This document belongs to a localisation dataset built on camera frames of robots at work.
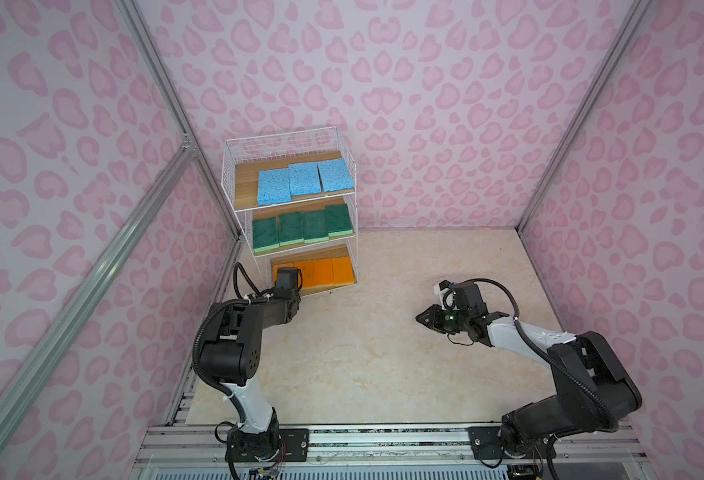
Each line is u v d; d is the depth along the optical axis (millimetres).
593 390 441
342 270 1058
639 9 682
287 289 783
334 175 751
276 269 787
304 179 740
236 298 823
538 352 474
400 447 748
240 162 819
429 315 838
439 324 802
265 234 843
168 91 806
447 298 802
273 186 720
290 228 857
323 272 1090
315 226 859
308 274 1044
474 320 700
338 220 863
